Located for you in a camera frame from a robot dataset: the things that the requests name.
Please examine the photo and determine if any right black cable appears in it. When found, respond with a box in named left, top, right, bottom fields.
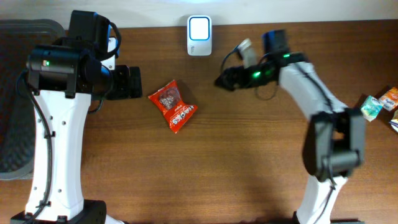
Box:
left=219, top=45, right=338, bottom=224

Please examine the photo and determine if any black cable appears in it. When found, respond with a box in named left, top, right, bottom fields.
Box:
left=219, top=45, right=338, bottom=224
left=16, top=68, right=53, bottom=218

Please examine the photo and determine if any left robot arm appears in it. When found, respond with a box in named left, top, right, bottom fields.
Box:
left=10, top=10, right=142, bottom=223

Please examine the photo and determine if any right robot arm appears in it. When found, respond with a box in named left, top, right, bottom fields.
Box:
left=214, top=30, right=366, bottom=223

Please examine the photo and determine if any grey plastic mesh basket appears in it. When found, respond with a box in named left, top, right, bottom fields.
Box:
left=1, top=19, right=65, bottom=180

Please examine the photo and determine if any teal tissue pack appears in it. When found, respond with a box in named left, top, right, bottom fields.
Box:
left=360, top=95, right=383, bottom=122

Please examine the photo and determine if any orange tissue pack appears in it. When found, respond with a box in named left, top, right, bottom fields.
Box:
left=379, top=87, right=398, bottom=111

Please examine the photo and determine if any red candy bag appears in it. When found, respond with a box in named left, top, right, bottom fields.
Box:
left=148, top=80, right=198, bottom=133

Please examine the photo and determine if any left black cable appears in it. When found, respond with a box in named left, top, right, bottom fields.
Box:
left=16, top=68, right=53, bottom=218

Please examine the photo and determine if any yellow snack bag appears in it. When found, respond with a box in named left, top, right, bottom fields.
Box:
left=389, top=110, right=398, bottom=132

